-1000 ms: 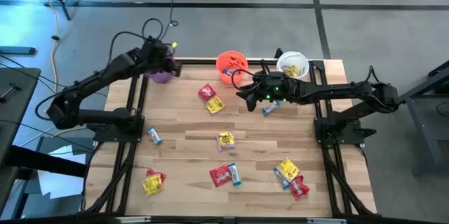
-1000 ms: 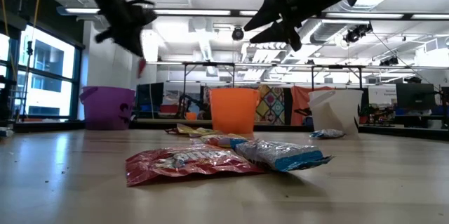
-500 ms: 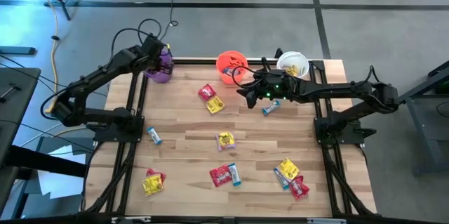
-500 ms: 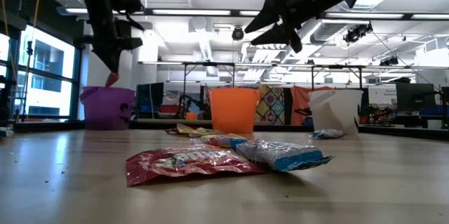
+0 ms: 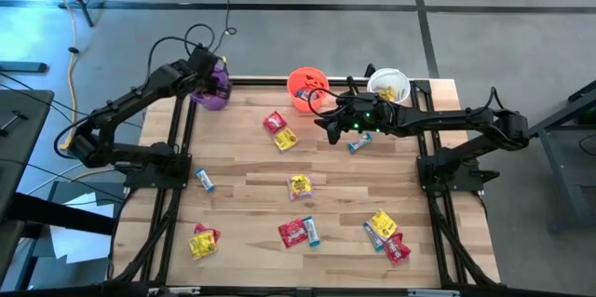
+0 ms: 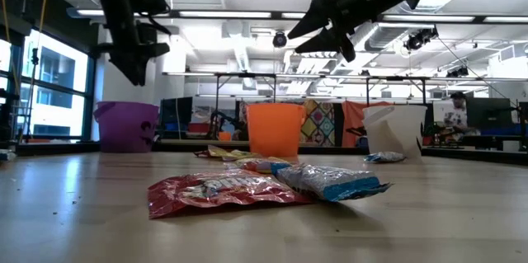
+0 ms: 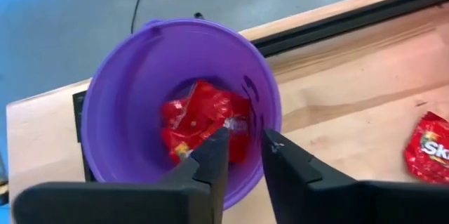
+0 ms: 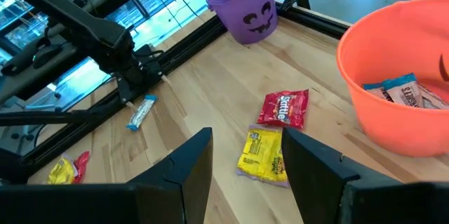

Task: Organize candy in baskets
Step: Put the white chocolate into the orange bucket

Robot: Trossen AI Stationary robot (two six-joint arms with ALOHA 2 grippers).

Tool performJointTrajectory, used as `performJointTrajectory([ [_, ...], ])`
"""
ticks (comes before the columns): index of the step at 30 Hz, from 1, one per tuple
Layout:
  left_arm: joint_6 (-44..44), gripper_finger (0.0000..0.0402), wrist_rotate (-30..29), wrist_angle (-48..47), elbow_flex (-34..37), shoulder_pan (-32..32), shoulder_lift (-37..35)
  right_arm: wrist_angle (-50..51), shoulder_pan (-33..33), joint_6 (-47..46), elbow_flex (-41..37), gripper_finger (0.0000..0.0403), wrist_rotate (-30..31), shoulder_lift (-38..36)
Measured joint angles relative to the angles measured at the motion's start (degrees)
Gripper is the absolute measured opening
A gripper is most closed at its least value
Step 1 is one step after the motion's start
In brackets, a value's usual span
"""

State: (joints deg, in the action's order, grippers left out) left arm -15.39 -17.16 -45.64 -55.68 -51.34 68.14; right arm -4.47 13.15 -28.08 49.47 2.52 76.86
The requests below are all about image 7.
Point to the black table edge clamp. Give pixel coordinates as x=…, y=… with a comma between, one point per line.
x=198, y=15

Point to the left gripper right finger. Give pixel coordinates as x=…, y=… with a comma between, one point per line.
x=350, y=203

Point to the purple plastic bucket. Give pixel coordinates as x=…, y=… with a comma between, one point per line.
x=140, y=76

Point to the red Skittles candy packet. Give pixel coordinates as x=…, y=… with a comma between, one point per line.
x=172, y=141
x=428, y=146
x=217, y=101
x=175, y=118

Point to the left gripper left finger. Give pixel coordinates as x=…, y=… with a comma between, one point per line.
x=140, y=203

